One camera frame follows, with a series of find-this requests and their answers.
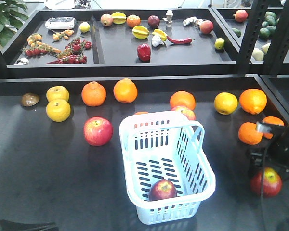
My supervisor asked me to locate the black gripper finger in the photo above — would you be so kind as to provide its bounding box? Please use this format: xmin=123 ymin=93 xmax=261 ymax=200
xmin=0 ymin=219 xmax=57 ymax=231

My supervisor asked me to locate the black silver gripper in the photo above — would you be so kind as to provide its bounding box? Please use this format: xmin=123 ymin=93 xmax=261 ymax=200
xmin=246 ymin=122 xmax=289 ymax=180

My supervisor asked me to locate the red apple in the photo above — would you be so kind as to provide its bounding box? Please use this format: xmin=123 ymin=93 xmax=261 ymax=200
xmin=83 ymin=117 xmax=113 ymax=146
xmin=250 ymin=167 xmax=283 ymax=197
xmin=149 ymin=179 xmax=177 ymax=201
xmin=171 ymin=106 xmax=196 ymax=120

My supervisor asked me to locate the light blue plastic basket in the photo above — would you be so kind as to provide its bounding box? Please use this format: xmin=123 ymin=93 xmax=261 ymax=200
xmin=119 ymin=111 xmax=216 ymax=225

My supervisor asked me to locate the orange right front left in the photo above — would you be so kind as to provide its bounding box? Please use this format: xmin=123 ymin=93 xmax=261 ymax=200
xmin=238 ymin=122 xmax=263 ymax=145

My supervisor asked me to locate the large orange right corner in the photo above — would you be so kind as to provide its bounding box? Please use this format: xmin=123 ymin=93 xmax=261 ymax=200
xmin=239 ymin=88 xmax=267 ymax=115

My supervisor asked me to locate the black right produce stand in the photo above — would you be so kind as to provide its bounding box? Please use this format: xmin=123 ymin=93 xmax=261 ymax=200
xmin=260 ymin=75 xmax=289 ymax=123

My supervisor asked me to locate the yellow grapefruit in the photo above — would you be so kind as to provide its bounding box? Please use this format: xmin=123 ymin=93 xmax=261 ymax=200
xmin=214 ymin=92 xmax=238 ymax=115

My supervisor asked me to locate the black wooden left produce stand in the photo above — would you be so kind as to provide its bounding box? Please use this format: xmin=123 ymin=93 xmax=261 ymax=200
xmin=0 ymin=76 xmax=289 ymax=231

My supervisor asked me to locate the orange behind centre apple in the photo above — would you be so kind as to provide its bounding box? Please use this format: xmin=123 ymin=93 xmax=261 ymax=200
xmin=170 ymin=90 xmax=196 ymax=110

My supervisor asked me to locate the yellow apple front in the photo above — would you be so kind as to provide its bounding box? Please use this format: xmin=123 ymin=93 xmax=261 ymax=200
xmin=46 ymin=99 xmax=71 ymax=122

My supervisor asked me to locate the yellow apple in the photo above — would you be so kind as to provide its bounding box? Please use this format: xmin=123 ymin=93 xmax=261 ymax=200
xmin=46 ymin=99 xmax=71 ymax=122
xmin=46 ymin=86 xmax=69 ymax=102

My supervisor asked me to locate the brown mushroom cap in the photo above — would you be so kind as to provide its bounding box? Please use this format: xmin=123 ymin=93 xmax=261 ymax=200
xmin=20 ymin=92 xmax=40 ymax=107

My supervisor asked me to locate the black upper right tray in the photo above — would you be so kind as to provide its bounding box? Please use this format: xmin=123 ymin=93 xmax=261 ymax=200
xmin=215 ymin=7 xmax=289 ymax=74

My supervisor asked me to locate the yellow apple rear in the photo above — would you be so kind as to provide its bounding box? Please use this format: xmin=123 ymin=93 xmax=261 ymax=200
xmin=46 ymin=86 xmax=69 ymax=102

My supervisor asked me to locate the red chili pepper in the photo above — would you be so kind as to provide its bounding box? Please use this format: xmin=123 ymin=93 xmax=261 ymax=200
xmin=167 ymin=36 xmax=194 ymax=45

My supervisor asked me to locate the small orange centre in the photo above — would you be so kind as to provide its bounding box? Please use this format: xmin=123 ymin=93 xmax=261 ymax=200
xmin=134 ymin=111 xmax=149 ymax=115

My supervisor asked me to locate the knobbed orange tangerine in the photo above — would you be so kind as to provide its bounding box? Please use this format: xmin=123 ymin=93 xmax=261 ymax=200
xmin=81 ymin=81 xmax=106 ymax=107

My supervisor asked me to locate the white garlic bulb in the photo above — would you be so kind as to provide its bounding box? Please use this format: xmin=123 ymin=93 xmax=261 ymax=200
xmin=151 ymin=35 xmax=164 ymax=47

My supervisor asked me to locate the red bell pepper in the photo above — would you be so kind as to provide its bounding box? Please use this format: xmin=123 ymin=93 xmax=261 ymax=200
xmin=137 ymin=43 xmax=151 ymax=62

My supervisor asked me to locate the green potted plant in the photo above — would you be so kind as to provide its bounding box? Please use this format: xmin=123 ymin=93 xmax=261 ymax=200
xmin=0 ymin=0 xmax=28 ymax=47

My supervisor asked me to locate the black perforated post right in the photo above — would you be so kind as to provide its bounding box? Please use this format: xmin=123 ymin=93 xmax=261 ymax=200
xmin=263 ymin=0 xmax=289 ymax=75

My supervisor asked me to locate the black perforated post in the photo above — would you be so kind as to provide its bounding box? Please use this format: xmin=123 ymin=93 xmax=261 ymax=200
xmin=236 ymin=0 xmax=269 ymax=76
xmin=263 ymin=0 xmax=289 ymax=75

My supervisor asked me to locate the black perforated post left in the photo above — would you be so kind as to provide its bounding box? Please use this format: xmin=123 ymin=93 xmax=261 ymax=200
xmin=236 ymin=0 xmax=269 ymax=76

